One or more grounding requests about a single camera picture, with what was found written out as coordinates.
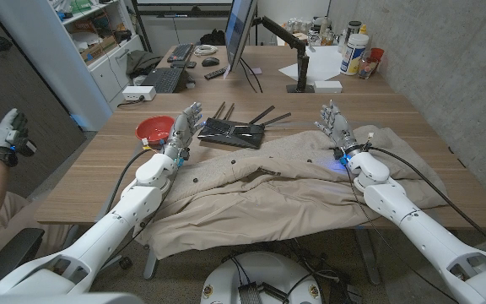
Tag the whiteboard with black frame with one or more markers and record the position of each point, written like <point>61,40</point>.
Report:
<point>184,6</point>

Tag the green jacket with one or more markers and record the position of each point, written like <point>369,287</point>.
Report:
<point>142,61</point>

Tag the white wipes canister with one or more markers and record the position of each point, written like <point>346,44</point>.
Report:
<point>353,55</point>

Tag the black phone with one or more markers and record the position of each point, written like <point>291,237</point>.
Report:
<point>181,64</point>

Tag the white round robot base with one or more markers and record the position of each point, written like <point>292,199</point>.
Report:
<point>264,270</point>

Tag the cardboard box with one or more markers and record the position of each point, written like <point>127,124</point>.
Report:
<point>97,50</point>

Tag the pink sticky note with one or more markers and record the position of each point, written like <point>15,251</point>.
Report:
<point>256,71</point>

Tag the white paper tag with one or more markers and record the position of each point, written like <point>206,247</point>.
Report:
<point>227,72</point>

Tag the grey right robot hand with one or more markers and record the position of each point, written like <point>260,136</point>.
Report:
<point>341,128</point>

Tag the black router with antennas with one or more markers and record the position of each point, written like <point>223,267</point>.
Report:
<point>234,133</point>

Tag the white paper sheet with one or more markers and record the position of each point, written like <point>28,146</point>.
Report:
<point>323,63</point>

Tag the white shelf cabinet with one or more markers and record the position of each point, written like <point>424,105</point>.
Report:
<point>49,63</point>

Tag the large black keyboard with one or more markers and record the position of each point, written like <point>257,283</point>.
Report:
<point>163,79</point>

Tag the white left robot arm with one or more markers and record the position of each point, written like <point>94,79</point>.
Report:
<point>99,240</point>

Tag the black caster wheel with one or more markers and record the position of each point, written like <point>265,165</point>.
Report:
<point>125,263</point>

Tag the bottle with black lid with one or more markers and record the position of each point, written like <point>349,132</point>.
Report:
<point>353,29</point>

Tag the small black keyboard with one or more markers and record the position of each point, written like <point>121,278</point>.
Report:
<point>180,52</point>

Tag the red cup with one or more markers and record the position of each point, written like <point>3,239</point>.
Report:
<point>377,54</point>

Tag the red bowl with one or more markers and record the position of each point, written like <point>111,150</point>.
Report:
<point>152,128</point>

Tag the yellow bottle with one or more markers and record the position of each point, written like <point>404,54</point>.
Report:
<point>363,29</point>

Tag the black computer mouse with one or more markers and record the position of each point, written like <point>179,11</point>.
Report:
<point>210,61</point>

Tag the black remote control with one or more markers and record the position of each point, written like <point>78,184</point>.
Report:
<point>216,73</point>

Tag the grey metal table leg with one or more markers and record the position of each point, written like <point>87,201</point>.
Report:
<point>367,257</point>
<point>150,266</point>

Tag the white power adapter box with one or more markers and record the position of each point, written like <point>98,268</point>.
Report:
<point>137,93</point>

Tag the black chair armrest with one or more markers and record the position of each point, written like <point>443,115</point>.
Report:
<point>11,253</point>

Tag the black backpack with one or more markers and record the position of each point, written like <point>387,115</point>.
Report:
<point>213,38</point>

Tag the clear glass jar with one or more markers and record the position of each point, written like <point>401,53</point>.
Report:
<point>367,68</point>

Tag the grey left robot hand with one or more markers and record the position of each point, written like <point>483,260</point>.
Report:
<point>181,131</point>

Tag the computer monitor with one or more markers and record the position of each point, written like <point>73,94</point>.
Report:
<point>239,29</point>

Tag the beige coat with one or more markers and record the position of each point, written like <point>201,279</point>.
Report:
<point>247,202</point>

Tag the flat white box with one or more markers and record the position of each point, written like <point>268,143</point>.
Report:
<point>327,86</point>

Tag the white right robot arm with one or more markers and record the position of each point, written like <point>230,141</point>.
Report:
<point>420,236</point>

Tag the beige trousers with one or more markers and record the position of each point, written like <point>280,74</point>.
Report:
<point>19,219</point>

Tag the black hand tracker device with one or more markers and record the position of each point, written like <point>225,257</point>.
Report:
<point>23,141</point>

